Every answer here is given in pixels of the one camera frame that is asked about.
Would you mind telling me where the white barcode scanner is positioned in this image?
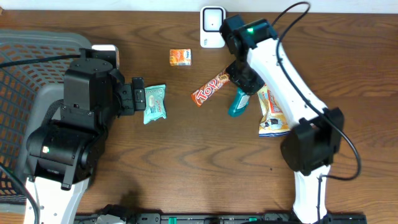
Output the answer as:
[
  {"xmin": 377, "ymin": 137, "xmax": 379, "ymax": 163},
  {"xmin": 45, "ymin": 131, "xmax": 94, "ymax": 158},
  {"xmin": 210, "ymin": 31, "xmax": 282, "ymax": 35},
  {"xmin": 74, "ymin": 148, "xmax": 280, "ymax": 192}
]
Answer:
[{"xmin": 200, "ymin": 6, "xmax": 226, "ymax": 49}]

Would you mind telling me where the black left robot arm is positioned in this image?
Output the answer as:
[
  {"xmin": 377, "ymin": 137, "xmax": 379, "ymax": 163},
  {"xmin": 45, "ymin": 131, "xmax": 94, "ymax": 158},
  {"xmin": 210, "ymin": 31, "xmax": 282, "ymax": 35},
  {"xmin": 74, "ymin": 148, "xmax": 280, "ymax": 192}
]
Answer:
[{"xmin": 24, "ymin": 45, "xmax": 146, "ymax": 223}]

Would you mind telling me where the orange snack packet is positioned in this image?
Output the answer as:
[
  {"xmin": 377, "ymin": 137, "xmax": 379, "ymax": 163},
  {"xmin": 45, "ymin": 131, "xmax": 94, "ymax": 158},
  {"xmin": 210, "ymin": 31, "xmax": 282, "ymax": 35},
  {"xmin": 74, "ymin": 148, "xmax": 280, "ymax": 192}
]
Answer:
[{"xmin": 169, "ymin": 49, "xmax": 192, "ymax": 66}]

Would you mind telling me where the blue Listerine mouthwash bottle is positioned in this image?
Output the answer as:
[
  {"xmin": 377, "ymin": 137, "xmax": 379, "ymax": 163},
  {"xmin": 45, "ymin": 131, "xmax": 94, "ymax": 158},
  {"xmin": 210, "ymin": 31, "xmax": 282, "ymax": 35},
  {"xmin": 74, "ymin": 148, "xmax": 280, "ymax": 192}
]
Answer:
[{"xmin": 228, "ymin": 88, "xmax": 251, "ymax": 117}]

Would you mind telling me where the grey plastic shopping basket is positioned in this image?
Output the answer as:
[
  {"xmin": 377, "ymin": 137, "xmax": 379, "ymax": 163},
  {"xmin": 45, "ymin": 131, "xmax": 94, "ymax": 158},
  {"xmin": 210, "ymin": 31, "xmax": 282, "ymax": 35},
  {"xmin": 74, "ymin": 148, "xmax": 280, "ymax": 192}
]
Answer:
[{"xmin": 1, "ymin": 29, "xmax": 91, "ymax": 216}]

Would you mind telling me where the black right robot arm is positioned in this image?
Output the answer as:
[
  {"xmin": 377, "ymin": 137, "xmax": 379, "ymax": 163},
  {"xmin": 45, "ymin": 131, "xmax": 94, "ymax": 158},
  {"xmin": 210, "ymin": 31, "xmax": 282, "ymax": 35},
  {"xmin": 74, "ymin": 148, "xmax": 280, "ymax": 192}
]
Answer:
[{"xmin": 220, "ymin": 15, "xmax": 344, "ymax": 223}]

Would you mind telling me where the cream snack chips bag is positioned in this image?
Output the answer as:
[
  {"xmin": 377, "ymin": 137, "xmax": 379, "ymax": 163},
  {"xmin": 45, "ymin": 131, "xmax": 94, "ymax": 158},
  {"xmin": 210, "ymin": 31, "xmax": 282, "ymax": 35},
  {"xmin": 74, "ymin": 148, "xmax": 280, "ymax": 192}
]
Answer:
[{"xmin": 257, "ymin": 85, "xmax": 290, "ymax": 137}]

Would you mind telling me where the orange Top chocolate bar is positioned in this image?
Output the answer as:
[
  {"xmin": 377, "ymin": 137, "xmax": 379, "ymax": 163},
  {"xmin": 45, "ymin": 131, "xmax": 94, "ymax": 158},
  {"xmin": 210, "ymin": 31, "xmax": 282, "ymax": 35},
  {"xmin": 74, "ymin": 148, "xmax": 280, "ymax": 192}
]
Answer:
[{"xmin": 191, "ymin": 69, "xmax": 229, "ymax": 107}]

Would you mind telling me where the mint green wipes pack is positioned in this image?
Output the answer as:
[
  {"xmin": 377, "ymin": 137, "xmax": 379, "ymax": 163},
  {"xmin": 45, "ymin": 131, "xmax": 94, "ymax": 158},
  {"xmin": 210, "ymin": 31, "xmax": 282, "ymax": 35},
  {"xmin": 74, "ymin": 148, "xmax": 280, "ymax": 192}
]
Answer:
[{"xmin": 144, "ymin": 85, "xmax": 167, "ymax": 124}]

